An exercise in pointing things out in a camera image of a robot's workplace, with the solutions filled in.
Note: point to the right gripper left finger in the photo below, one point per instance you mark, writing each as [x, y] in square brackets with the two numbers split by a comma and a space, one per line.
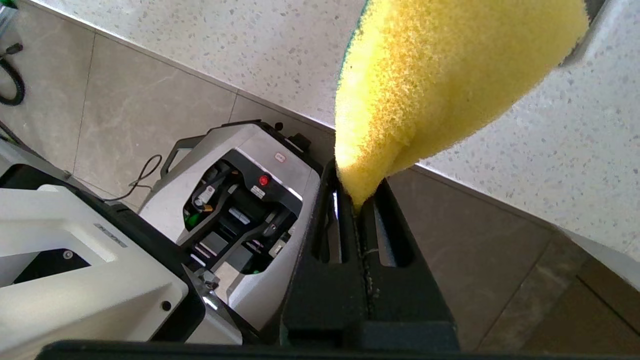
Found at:
[325, 300]

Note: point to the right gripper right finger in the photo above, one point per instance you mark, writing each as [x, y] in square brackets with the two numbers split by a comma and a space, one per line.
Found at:
[405, 305]

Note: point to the yellow sponge green backing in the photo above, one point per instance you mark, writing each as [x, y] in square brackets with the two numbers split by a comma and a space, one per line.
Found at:
[425, 90]

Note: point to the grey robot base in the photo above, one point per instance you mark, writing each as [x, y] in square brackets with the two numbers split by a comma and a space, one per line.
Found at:
[295, 172]

